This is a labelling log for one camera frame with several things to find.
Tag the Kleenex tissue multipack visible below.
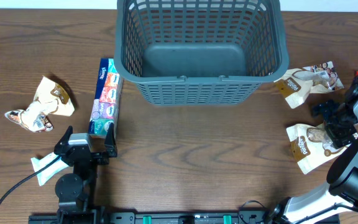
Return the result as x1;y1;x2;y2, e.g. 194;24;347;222
88;58;124;138

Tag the cream snack bag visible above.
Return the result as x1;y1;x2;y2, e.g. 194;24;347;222
274;61;344;109
286;123;350;174
4;77;75;133

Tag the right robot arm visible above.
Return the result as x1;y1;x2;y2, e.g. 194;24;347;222
264;72;358;223

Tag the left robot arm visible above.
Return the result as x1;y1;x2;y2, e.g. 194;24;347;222
54;123;117;224

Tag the crumpled cream snack bag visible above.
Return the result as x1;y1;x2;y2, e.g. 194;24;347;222
4;77;75;133

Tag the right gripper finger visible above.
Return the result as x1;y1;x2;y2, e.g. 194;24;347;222
311;100;341;118
324;123;357;149

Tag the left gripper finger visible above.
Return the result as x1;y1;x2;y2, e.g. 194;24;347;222
104;123;117;157
53;126;73;155

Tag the white light-blue small packet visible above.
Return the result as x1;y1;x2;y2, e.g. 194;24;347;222
30;152;68;186

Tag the grey plastic lattice basket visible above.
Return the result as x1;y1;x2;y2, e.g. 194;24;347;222
114;0;289;106

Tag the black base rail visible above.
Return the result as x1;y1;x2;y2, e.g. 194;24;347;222
28;207;341;224

